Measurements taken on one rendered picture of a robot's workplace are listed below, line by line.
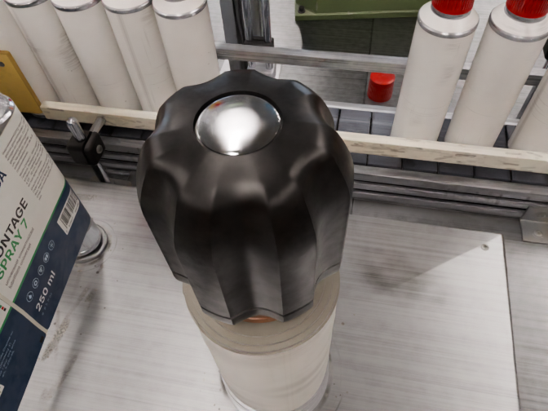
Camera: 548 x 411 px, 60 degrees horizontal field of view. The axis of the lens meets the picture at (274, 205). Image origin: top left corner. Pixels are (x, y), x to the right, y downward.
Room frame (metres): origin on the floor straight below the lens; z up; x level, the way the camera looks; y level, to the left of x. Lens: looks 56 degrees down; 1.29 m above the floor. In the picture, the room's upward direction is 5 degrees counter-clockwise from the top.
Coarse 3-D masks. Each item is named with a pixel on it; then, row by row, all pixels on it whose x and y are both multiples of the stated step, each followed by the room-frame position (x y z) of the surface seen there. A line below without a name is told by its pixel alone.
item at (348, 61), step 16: (224, 48) 0.44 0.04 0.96; (240, 48) 0.44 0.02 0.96; (256, 48) 0.44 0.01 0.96; (272, 48) 0.44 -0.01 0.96; (288, 48) 0.43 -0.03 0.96; (288, 64) 0.42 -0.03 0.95; (304, 64) 0.42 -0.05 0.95; (320, 64) 0.41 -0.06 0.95; (336, 64) 0.41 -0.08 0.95; (352, 64) 0.40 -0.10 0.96; (368, 64) 0.40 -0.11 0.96; (384, 64) 0.40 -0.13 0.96; (400, 64) 0.39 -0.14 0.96; (464, 64) 0.38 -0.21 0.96; (528, 80) 0.36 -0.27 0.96
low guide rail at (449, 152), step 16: (48, 112) 0.42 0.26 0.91; (64, 112) 0.42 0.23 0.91; (80, 112) 0.41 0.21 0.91; (96, 112) 0.41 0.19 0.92; (112, 112) 0.41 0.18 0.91; (128, 112) 0.40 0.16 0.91; (144, 112) 0.40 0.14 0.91; (144, 128) 0.39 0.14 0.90; (352, 144) 0.33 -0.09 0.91; (368, 144) 0.33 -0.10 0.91; (384, 144) 0.33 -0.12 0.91; (400, 144) 0.32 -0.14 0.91; (416, 144) 0.32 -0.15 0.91; (432, 144) 0.32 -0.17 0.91; (448, 144) 0.32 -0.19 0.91; (464, 144) 0.32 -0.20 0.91; (432, 160) 0.31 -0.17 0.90; (448, 160) 0.31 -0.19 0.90; (464, 160) 0.30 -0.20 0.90; (480, 160) 0.30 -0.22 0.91; (496, 160) 0.30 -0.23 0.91; (512, 160) 0.29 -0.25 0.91; (528, 160) 0.29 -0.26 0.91; (544, 160) 0.29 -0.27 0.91
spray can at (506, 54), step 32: (512, 0) 0.34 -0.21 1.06; (544, 0) 0.33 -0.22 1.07; (512, 32) 0.33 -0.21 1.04; (544, 32) 0.32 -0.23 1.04; (480, 64) 0.34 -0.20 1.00; (512, 64) 0.32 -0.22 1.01; (480, 96) 0.33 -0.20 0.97; (512, 96) 0.32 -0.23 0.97; (448, 128) 0.35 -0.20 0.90; (480, 128) 0.32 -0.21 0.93
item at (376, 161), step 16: (336, 112) 0.41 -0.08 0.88; (352, 112) 0.41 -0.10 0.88; (368, 112) 0.41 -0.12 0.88; (48, 128) 0.43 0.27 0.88; (64, 128) 0.42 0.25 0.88; (112, 128) 0.42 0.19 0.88; (128, 128) 0.41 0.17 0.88; (336, 128) 0.39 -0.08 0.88; (352, 128) 0.38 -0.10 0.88; (368, 128) 0.38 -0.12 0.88; (384, 128) 0.38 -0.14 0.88; (512, 128) 0.36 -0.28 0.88; (496, 144) 0.34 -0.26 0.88; (368, 160) 0.33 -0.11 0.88; (384, 160) 0.33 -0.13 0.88; (400, 160) 0.33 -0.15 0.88; (416, 160) 0.33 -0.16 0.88; (464, 176) 0.30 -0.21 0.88; (480, 176) 0.30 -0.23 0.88; (496, 176) 0.30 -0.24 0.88; (512, 176) 0.30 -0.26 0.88; (528, 176) 0.29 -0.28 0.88; (544, 176) 0.29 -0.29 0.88
